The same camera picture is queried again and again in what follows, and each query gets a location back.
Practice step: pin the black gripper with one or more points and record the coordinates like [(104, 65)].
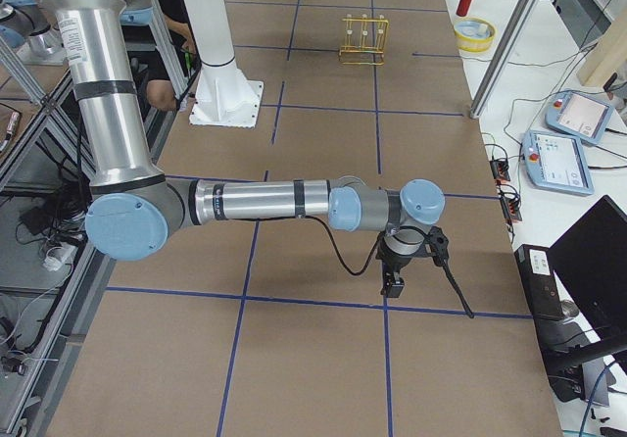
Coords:
[(396, 264)]

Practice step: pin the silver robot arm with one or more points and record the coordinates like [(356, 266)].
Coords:
[(136, 209)]

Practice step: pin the black computer box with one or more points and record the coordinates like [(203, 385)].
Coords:
[(538, 281)]

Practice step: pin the brown paper table cover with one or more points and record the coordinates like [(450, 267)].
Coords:
[(275, 329)]

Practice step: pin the black monitor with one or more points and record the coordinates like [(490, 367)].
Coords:
[(590, 261)]

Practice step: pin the near teach pendant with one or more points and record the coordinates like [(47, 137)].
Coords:
[(556, 162)]

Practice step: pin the teach pendant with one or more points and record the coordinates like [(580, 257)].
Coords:
[(556, 162), (579, 114)]

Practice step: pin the far teach pendant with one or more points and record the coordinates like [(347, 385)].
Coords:
[(579, 114)]

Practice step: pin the yellow rimmed bowl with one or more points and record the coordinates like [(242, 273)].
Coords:
[(467, 37)]

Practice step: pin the wooden board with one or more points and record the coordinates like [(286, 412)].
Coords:
[(608, 55)]

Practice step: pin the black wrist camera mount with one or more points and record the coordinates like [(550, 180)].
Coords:
[(438, 246)]

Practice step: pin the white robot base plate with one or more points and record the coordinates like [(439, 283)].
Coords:
[(228, 105)]

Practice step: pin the gold wire cup holder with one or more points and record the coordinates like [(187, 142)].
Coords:
[(364, 41)]

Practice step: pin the aluminium frame post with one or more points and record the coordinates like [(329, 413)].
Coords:
[(520, 16)]

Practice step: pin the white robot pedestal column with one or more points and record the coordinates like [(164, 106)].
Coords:
[(211, 31)]

